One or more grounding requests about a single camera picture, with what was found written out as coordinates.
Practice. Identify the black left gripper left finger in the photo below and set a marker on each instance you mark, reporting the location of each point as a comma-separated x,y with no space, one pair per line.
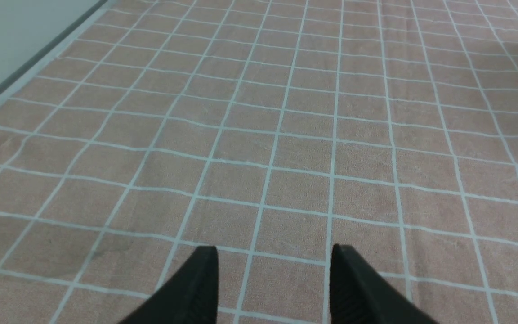
190,296

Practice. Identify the pink checkered tablecloth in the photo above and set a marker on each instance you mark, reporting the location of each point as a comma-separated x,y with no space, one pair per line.
271,129

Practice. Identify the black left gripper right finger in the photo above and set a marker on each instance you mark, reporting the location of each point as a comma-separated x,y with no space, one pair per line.
360,295

